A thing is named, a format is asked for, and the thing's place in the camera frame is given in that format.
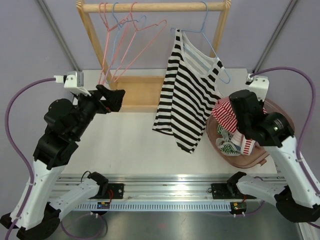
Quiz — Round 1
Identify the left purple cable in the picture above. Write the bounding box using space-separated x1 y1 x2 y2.
4 77 108 238

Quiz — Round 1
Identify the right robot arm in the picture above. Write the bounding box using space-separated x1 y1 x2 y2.
226 89 320 223

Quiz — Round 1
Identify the aluminium mounting rail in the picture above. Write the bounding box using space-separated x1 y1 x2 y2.
49 173 286 202

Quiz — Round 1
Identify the blue wire hanger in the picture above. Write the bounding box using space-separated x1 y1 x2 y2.
170 1 231 85
102 2 147 85

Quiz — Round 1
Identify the black white striped tank top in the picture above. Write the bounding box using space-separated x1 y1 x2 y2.
152 29 225 154

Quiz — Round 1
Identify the red striped tank top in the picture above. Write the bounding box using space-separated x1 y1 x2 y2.
211 97 256 155

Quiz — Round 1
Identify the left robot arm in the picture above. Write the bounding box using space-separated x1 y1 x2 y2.
0 84 126 240

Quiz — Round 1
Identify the slotted cable duct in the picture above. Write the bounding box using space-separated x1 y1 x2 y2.
75 201 246 212

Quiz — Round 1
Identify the pink translucent plastic basin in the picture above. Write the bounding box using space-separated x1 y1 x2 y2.
205 96 296 170

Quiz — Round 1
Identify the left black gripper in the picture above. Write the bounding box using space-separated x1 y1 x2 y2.
70 84 125 140

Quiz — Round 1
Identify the wooden clothes rack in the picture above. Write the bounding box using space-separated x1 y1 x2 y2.
76 0 232 113

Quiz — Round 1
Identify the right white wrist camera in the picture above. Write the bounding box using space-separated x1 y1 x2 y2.
245 74 270 102

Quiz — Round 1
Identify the green striped tank top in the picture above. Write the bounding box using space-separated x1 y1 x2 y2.
215 124 241 157

